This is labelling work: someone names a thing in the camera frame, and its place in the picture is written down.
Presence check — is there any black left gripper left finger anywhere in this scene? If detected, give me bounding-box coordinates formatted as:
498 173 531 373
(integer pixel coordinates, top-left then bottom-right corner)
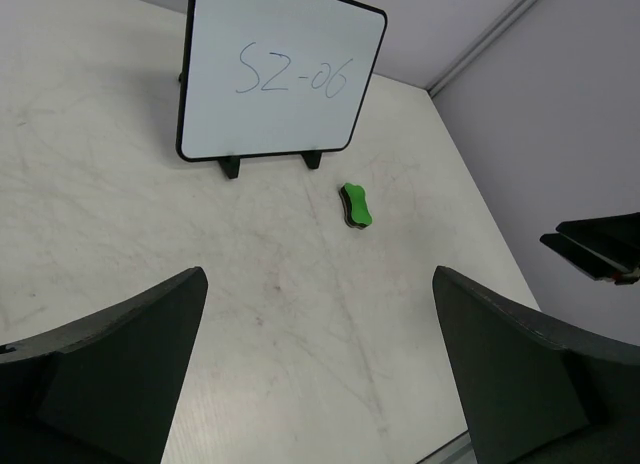
1 267 208 463

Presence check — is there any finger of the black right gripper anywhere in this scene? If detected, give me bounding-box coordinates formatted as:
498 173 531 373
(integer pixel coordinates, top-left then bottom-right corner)
556 212 639 273
540 233 618 281

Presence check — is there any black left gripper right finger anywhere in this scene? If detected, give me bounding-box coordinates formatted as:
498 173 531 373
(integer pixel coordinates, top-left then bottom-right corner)
432 266 639 463

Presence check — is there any green whiteboard eraser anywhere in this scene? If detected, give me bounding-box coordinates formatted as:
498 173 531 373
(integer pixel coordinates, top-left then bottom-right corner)
339 183 373 229

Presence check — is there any black framed whiteboard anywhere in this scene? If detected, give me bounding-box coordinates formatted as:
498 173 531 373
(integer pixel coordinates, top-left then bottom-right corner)
175 0 388 179

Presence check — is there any aluminium corner frame post right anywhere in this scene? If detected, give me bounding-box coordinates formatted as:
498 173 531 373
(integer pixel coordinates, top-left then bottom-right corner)
425 0 540 99

